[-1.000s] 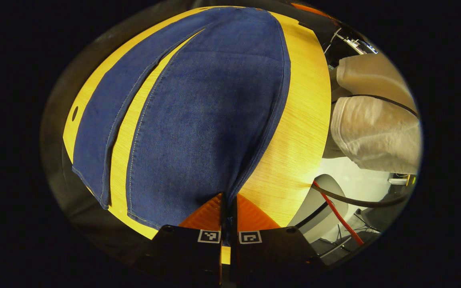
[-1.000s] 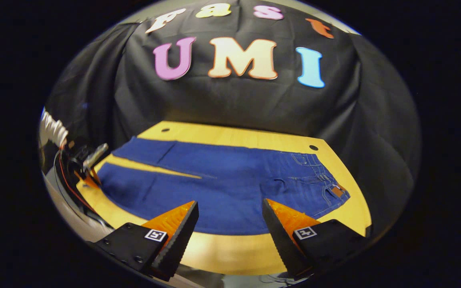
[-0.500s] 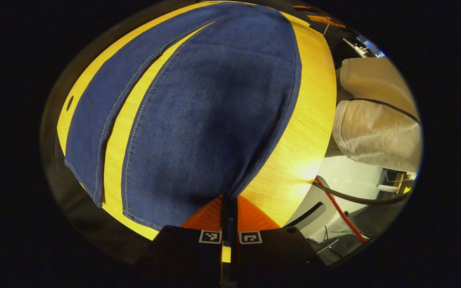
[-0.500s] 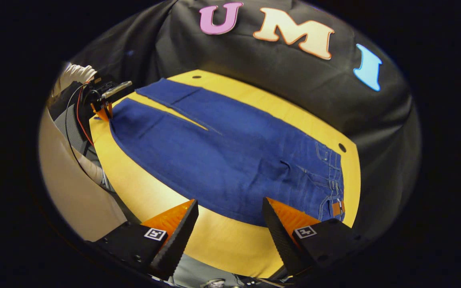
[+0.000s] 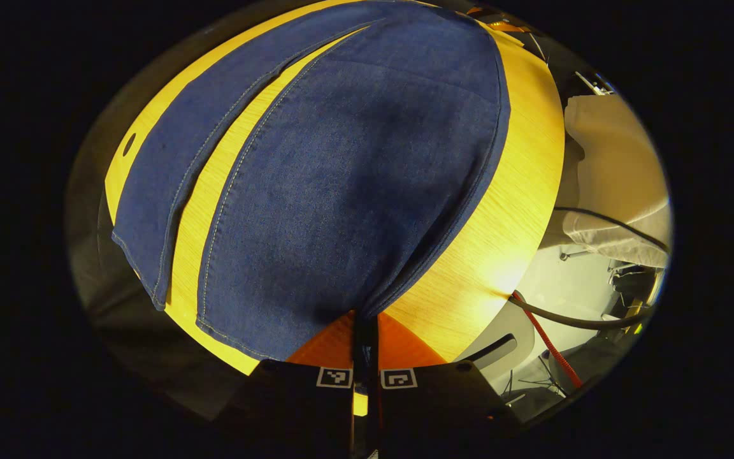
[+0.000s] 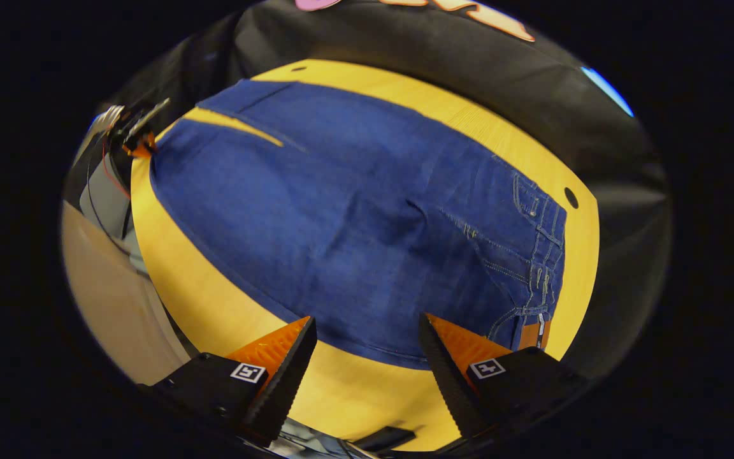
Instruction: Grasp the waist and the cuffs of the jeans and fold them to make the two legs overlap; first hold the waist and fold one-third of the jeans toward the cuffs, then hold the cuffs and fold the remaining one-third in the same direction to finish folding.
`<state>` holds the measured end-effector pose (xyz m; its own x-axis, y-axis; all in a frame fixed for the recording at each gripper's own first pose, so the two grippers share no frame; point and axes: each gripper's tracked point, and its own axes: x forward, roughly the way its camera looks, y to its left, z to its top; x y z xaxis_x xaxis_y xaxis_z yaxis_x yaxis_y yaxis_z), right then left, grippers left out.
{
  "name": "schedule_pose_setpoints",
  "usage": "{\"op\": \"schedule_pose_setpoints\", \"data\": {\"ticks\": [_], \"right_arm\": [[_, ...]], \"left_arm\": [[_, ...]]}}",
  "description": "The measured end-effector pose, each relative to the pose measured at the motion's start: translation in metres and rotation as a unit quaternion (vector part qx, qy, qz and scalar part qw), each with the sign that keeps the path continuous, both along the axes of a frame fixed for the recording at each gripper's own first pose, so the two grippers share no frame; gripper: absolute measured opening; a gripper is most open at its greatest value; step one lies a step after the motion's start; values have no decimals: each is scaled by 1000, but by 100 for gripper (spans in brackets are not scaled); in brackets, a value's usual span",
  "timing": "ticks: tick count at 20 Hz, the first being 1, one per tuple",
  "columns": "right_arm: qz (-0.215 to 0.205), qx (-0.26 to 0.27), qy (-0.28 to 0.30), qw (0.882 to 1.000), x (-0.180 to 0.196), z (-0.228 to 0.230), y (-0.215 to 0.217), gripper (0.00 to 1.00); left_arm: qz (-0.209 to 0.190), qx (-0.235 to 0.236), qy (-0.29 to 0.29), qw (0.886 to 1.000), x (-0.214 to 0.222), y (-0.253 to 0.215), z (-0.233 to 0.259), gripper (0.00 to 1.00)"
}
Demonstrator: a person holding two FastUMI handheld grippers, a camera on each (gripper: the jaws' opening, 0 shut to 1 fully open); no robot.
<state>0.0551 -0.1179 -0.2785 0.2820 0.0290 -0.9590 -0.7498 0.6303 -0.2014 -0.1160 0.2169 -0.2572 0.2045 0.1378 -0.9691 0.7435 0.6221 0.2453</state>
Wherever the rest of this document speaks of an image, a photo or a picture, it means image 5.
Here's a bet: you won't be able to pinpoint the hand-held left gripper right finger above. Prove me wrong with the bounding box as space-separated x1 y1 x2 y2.
365 311 522 459

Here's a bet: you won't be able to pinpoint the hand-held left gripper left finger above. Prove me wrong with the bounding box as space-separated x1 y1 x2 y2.
214 310 366 459

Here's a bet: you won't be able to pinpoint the blue denim jeans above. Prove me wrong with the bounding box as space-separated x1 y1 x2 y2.
111 0 511 362

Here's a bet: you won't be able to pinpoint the light grey plastic chair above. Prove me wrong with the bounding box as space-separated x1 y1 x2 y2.
456 300 536 383

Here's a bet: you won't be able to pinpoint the black backdrop cloth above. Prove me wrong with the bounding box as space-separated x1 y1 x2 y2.
66 147 259 421

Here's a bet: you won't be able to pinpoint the person's light clothing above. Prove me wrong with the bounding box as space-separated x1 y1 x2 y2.
558 94 672 268

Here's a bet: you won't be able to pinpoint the silver metal bracket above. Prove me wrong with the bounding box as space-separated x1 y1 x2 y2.
574 71 616 96

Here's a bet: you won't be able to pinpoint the red cable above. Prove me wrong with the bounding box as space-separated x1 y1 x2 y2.
512 292 584 390

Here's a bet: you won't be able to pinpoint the thick grey cable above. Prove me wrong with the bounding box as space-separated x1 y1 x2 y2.
508 292 658 331

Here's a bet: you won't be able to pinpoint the thin black cable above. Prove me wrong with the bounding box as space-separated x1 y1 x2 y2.
553 207 670 253

